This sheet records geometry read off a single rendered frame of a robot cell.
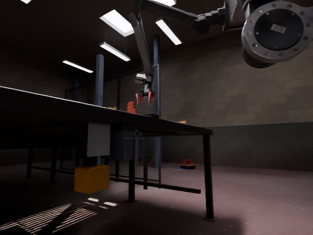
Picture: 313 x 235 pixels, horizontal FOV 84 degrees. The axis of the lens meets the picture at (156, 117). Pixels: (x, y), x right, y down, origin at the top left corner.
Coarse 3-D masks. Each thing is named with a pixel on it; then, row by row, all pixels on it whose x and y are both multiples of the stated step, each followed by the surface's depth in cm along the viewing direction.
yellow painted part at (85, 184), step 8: (88, 160) 61; (96, 160) 63; (80, 168) 58; (88, 168) 57; (96, 168) 58; (104, 168) 61; (80, 176) 58; (88, 176) 56; (96, 176) 58; (104, 176) 61; (80, 184) 57; (88, 184) 55; (96, 184) 58; (104, 184) 61; (88, 192) 55
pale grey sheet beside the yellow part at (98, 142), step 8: (88, 128) 60; (96, 128) 63; (104, 128) 66; (88, 136) 60; (96, 136) 63; (104, 136) 66; (88, 144) 60; (96, 144) 62; (104, 144) 65; (88, 152) 59; (96, 152) 62; (104, 152) 65
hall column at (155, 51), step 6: (156, 36) 589; (156, 42) 586; (156, 48) 583; (156, 54) 580; (156, 60) 578; (156, 72) 572; (156, 78) 569; (156, 84) 567; (156, 90) 564; (156, 96) 562; (156, 108) 556; (156, 114) 554; (156, 138) 544; (156, 144) 541; (156, 150) 539; (156, 156) 537; (156, 162) 534
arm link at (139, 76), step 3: (138, 75) 126; (141, 75) 126; (144, 75) 127; (147, 75) 121; (150, 75) 120; (138, 78) 126; (141, 78) 126; (144, 78) 125; (147, 78) 122; (150, 78) 121; (135, 81) 127; (138, 81) 127; (141, 81) 126; (150, 81) 124
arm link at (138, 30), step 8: (136, 24) 97; (136, 32) 103; (136, 40) 106; (144, 40) 106; (144, 48) 109; (144, 56) 113; (144, 64) 117; (152, 64) 121; (144, 72) 120; (152, 72) 119
